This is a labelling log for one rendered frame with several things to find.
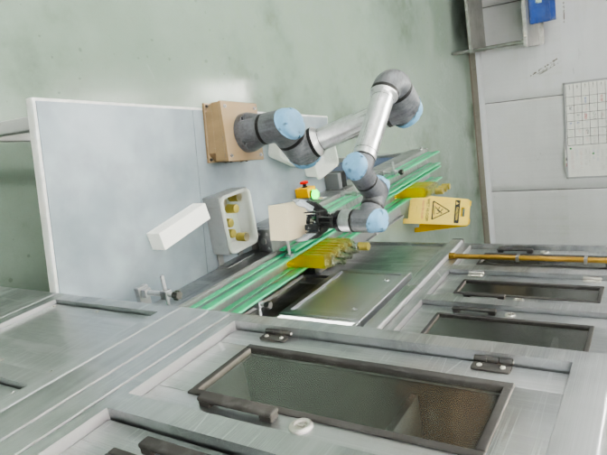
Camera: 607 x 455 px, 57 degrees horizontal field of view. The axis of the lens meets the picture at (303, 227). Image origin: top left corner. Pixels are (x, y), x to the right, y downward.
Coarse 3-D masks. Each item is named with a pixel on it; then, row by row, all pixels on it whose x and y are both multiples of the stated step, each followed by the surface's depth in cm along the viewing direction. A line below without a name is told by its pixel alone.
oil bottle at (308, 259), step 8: (296, 256) 225; (304, 256) 223; (312, 256) 221; (320, 256) 219; (328, 256) 218; (288, 264) 228; (296, 264) 226; (304, 264) 224; (312, 264) 222; (320, 264) 220; (328, 264) 218
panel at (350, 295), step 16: (336, 272) 241; (352, 272) 239; (368, 272) 234; (384, 272) 231; (400, 272) 228; (320, 288) 226; (336, 288) 224; (352, 288) 221; (368, 288) 218; (384, 288) 216; (400, 288) 217; (304, 304) 213; (320, 304) 210; (336, 304) 208; (352, 304) 205; (368, 304) 203; (384, 304) 205; (336, 320) 193; (352, 320) 190; (368, 320) 194
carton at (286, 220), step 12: (276, 204) 194; (288, 204) 190; (276, 216) 189; (288, 216) 187; (300, 216) 193; (276, 228) 190; (288, 228) 188; (300, 228) 193; (276, 240) 190; (288, 240) 188
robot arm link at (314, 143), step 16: (416, 96) 193; (400, 112) 193; (416, 112) 195; (320, 128) 207; (336, 128) 203; (352, 128) 201; (304, 144) 206; (320, 144) 207; (336, 144) 208; (304, 160) 210
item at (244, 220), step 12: (240, 192) 216; (240, 204) 218; (252, 204) 217; (228, 216) 215; (240, 216) 219; (252, 216) 217; (228, 228) 205; (240, 228) 221; (252, 228) 219; (228, 240) 205; (252, 240) 218
